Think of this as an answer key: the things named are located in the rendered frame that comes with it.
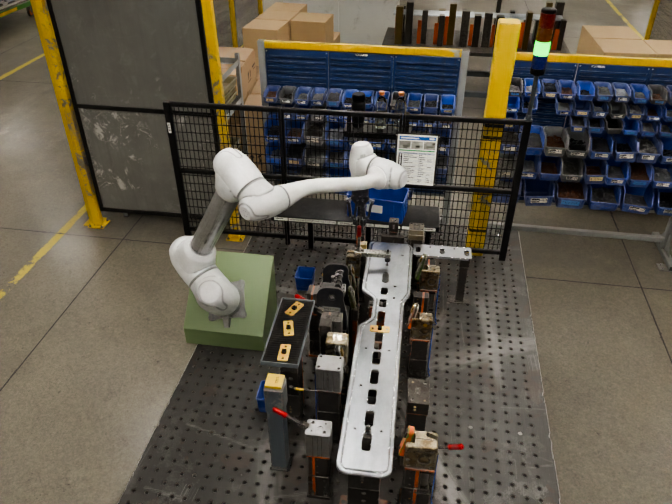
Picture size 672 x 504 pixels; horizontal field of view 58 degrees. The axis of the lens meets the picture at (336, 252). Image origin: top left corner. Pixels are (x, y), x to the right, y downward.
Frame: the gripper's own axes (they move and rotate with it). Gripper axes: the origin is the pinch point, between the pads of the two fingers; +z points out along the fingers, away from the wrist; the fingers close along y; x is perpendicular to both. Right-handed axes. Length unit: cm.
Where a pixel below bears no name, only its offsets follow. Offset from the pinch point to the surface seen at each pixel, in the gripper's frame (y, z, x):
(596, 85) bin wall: 140, -12, 177
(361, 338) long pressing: 7, 22, -53
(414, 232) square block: 26.1, 17.0, 23.6
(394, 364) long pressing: 21, 22, -66
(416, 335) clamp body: 30, 26, -43
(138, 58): -171, -21, 160
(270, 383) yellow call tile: -20, 6, -97
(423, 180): 29, 3, 55
